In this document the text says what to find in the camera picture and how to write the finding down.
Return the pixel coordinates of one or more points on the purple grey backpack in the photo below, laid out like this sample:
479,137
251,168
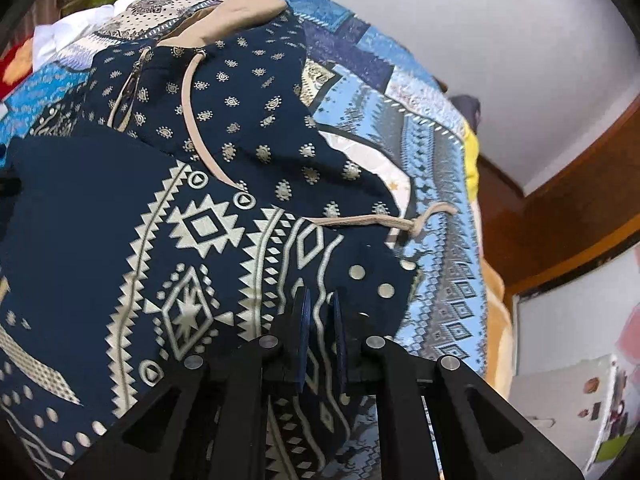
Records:
469,107

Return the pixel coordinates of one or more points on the navy patterned hoodie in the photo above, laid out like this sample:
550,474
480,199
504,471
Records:
171,206

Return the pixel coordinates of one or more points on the red plush toy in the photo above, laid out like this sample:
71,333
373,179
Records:
16,65

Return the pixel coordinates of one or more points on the brown wooden door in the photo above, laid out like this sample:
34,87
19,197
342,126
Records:
584,214

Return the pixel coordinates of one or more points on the yellow plush blanket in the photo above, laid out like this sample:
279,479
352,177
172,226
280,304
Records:
471,153

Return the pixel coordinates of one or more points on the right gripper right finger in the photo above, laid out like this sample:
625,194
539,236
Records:
436,418

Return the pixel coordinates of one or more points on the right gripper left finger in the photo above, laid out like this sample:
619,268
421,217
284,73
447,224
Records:
207,417

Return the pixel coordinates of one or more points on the white sheet on bed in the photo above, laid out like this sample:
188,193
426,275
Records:
48,40

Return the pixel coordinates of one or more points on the beige fleece blanket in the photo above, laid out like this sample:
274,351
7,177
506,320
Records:
500,338

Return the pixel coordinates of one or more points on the white plastic board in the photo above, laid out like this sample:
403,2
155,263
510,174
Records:
588,410

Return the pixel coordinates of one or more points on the blue patchwork bedspread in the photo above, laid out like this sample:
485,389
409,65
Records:
370,100

